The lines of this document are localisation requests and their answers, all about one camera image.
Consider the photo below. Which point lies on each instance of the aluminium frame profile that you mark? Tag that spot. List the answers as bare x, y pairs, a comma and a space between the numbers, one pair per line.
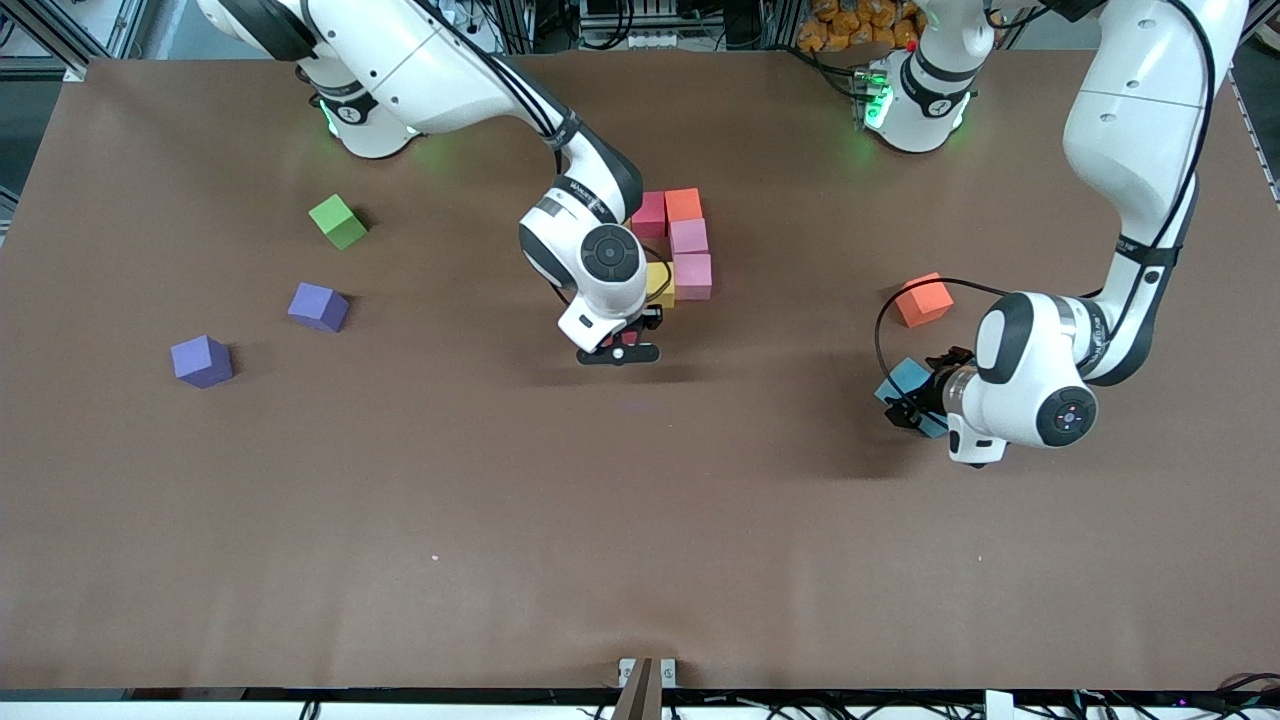
1225, 45
60, 55

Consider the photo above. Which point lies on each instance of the green foam block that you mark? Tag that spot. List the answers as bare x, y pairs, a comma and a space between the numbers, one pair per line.
340, 222

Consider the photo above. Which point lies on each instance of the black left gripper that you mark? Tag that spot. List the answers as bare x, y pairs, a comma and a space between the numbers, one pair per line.
931, 392

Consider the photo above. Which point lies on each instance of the crimson foam block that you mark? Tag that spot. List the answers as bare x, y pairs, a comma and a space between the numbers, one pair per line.
650, 215

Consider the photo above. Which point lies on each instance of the white rack device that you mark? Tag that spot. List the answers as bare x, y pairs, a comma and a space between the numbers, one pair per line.
630, 40

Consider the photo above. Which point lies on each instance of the yellow foam block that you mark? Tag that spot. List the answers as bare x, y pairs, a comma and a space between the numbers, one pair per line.
662, 285

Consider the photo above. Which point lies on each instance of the orange snack bag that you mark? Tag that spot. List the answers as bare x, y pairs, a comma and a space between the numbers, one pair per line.
850, 25

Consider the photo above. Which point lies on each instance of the blue foam block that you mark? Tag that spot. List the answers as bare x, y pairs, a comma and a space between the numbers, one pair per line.
903, 378
932, 430

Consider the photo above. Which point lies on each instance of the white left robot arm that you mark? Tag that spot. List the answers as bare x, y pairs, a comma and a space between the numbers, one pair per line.
1020, 400

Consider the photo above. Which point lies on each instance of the silver metal bracket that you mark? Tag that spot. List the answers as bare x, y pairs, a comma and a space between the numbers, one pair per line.
668, 672

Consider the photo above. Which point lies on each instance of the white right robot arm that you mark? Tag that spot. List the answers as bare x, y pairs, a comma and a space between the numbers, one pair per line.
600, 295

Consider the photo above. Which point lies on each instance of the purple foam block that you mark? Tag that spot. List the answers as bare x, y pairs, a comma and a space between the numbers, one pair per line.
318, 305
202, 361

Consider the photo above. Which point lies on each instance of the red foam block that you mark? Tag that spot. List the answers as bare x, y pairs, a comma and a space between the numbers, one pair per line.
628, 338

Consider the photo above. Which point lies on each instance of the orange foam block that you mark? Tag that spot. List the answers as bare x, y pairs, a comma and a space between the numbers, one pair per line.
923, 299
684, 205

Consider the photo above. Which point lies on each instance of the pink foam block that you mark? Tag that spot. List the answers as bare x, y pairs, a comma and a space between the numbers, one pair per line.
693, 276
688, 236

